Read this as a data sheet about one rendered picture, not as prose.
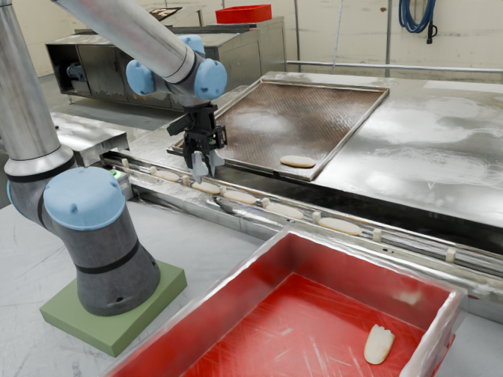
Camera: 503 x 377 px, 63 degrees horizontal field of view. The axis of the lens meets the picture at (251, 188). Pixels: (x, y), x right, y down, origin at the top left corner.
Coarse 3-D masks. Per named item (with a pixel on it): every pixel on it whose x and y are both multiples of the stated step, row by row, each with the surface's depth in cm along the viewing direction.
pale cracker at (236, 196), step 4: (228, 192) 107; (232, 192) 107; (236, 192) 106; (240, 192) 106; (228, 196) 106; (232, 196) 105; (236, 196) 105; (240, 196) 104; (244, 196) 104; (248, 196) 104; (236, 200) 104; (240, 200) 103; (244, 200) 103; (248, 200) 103; (252, 200) 102
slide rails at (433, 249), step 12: (108, 156) 142; (144, 168) 129; (156, 168) 128; (192, 180) 118; (252, 204) 102; (312, 216) 94; (324, 216) 94; (372, 228) 88; (372, 240) 84; (396, 240) 83; (408, 240) 83; (408, 252) 80; (432, 252) 79; (444, 252) 78; (456, 252) 78; (480, 264) 74; (492, 264) 74; (492, 276) 71
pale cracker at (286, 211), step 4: (272, 204) 100; (276, 204) 99; (268, 208) 98; (272, 208) 98; (276, 208) 97; (280, 208) 97; (284, 208) 97; (288, 208) 97; (292, 208) 97; (276, 212) 96; (280, 212) 96; (284, 212) 95; (288, 212) 95; (292, 212) 95; (296, 212) 95; (300, 212) 95; (288, 216) 94; (292, 216) 94; (296, 216) 94; (300, 216) 94
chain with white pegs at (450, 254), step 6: (102, 156) 141; (126, 162) 133; (132, 168) 132; (150, 168) 124; (186, 180) 116; (222, 186) 108; (222, 192) 108; (264, 198) 100; (264, 204) 100; (318, 216) 91; (378, 234) 83; (378, 240) 84; (396, 246) 83; (450, 252) 75; (438, 258) 78; (450, 258) 76; (456, 264) 76; (480, 270) 74; (498, 276) 73
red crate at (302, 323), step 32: (288, 288) 78; (320, 288) 77; (256, 320) 72; (288, 320) 71; (320, 320) 70; (352, 320) 70; (384, 320) 69; (224, 352) 67; (256, 352) 66; (288, 352) 65; (320, 352) 65; (352, 352) 64
